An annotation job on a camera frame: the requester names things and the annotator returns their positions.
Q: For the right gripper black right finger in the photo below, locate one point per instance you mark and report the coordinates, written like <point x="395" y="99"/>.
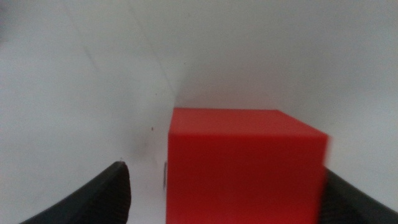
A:
<point x="348" y="207"/>

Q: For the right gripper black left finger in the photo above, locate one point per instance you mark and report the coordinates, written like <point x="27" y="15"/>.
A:
<point x="102" y="199"/>

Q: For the red cube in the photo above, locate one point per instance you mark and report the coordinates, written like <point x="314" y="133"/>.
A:
<point x="245" y="171"/>

